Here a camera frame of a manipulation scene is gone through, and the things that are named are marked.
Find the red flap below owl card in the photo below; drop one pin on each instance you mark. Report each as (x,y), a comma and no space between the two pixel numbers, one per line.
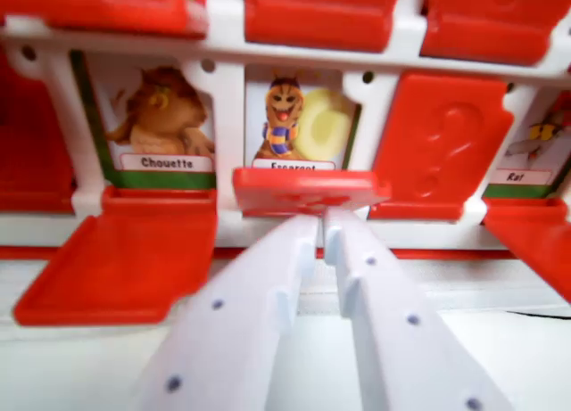
(125,268)

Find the red flap below rat card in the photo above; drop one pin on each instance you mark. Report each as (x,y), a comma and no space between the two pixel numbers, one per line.
(535,232)

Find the red flap with question mark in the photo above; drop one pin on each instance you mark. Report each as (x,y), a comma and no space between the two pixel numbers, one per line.
(441,143)

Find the snail picture card Escargot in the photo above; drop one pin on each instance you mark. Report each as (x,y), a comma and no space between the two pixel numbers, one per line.
(285,117)

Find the owl picture card Chouette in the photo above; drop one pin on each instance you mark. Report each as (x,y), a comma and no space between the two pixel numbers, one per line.
(160,117)

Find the rat picture card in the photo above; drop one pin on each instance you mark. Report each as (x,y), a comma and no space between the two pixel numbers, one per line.
(540,161)

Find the red and white game board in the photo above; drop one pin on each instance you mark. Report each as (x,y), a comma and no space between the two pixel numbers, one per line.
(223,50)

